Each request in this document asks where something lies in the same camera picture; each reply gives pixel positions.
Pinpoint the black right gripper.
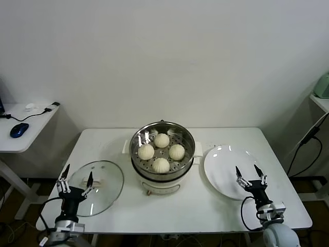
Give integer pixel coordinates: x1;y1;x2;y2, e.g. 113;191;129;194
235;164;273;206

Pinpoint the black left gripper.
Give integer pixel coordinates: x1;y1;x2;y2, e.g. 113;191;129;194
57;164;94;219

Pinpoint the glass lid with white handle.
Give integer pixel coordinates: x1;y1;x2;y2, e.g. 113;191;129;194
67;160;125;218

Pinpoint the white steamed baozi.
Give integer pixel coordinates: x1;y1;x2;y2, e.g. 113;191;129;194
169;144;186;161
152;157;171;174
154;133;170;149
138;144;155;161

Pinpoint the stainless steel steamer basket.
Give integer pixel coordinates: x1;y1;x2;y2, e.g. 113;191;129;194
129;121;195;178

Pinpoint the stainless steel steamer pot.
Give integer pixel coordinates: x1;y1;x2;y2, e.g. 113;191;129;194
122;119;204;197

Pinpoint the white round plate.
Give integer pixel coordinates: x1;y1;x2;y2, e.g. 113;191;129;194
203;145;267;201

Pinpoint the white standing desk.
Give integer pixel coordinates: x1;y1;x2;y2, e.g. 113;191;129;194
0;102;60;220

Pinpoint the blue computer mouse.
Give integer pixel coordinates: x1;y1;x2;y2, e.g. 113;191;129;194
9;122;29;138

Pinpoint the small black adapter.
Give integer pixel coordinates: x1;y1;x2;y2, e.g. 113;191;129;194
43;102;60;113

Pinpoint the pale green appliance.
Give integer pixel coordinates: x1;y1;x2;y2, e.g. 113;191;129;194
314;73;329;99

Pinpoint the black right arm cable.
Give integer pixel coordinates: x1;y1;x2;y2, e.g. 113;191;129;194
241;196;263;231

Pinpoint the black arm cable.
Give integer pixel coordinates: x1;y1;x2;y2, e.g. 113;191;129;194
38;197;64;230
241;196;263;231

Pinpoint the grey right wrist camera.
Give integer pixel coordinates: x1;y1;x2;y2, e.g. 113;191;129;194
258;202;286;222

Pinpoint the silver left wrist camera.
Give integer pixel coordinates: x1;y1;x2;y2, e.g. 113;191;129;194
54;218;86;235

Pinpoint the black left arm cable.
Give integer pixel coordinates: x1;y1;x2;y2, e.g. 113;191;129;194
38;197;64;230

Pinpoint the black power adapter cable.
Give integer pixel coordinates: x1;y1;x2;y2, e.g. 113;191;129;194
286;125;323;177

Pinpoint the black desk cable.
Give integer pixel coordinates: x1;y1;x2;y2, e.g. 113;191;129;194
0;109;51;122

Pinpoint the white wall cable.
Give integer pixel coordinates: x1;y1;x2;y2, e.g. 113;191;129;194
300;112;329;142

